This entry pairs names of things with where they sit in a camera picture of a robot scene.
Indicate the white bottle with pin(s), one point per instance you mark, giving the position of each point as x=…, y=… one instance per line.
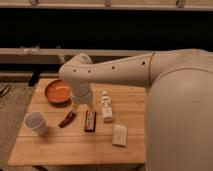
x=106, y=107

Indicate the red chili pepper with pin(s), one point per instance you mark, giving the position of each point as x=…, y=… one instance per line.
x=68, y=119

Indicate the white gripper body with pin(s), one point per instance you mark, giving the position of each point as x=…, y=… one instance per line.
x=81, y=93

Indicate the orange bowl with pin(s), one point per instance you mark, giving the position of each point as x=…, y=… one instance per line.
x=57, y=92

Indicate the white paper cup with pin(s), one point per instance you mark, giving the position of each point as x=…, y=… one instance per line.
x=36, y=122

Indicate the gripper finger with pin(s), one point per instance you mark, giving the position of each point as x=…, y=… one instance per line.
x=90, y=105
x=74, y=106

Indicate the long wall rail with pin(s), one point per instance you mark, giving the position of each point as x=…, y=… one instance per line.
x=56, y=56

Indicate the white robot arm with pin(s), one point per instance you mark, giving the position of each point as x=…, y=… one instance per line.
x=179, y=110

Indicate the white sponge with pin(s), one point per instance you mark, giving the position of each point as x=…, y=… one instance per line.
x=119, y=135

